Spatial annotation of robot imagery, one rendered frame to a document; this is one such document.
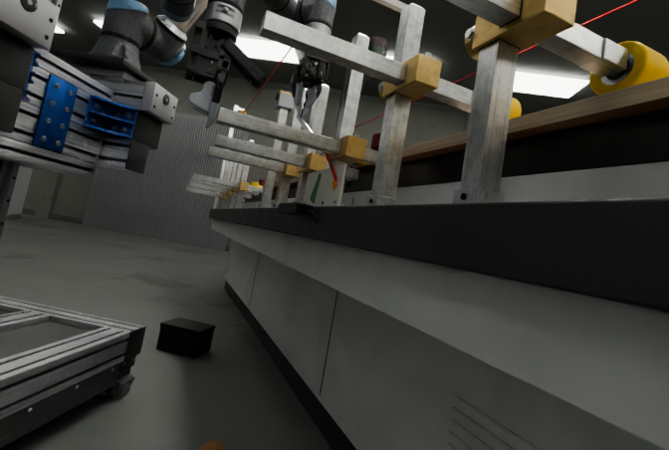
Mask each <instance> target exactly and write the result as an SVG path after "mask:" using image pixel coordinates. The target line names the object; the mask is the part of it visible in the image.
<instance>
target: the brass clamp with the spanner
mask: <svg viewBox="0 0 669 450"><path fill-rule="evenodd" d="M338 140H340V141H341V146H340V152H339V153H338V154H330V153H329V155H330V158H331V161H334V160H338V161H342V162H346V163H348V164H351V163H355V162H359V161H363V160H364V155H365V149H366V144H367V140H366V139H363V138H360V137H356V136H353V135H347V136H344V137H342V138H340V139H338Z"/></svg>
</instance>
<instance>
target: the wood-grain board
mask: <svg viewBox="0 0 669 450"><path fill-rule="evenodd" d="M667 108H669V77H665V78H662V79H658V80H654V81H650V82H647V83H643V84H639V85H636V86H632V87H628V88H624V89H621V90H617V91H613V92H610V93H606V94H602V95H598V96H595V97H591V98H587V99H584V100H580V101H576V102H572V103H569V104H565V105H561V106H558V107H554V108H550V109H546V110H543V111H539V112H533V113H529V114H525V115H521V116H518V117H514V118H510V119H509V126H508V133H507V141H508V140H513V139H518V138H523V137H527V136H532V135H537V134H542V133H547V132H552V131H557V130H561V129H566V128H571V127H576V126H581V125H586V124H591V123H595V122H600V121H605V120H610V119H615V118H620V117H625V116H629V115H634V114H639V113H648V112H653V111H658V110H663V109H667ZM467 135H468V130H466V131H462V132H458V133H455V134H451V135H447V136H443V137H440V138H436V139H432V140H429V141H425V142H421V143H417V144H414V145H410V146H406V147H403V152H402V159H401V162H406V161H411V160H416V159H420V158H425V157H430V156H435V155H440V154H445V153H450V152H455V151H459V150H464V149H466V142H467ZM372 168H375V165H372V164H368V163H366V164H365V165H364V166H356V167H355V169H357V170H359V171H363V170H368V169H372Z"/></svg>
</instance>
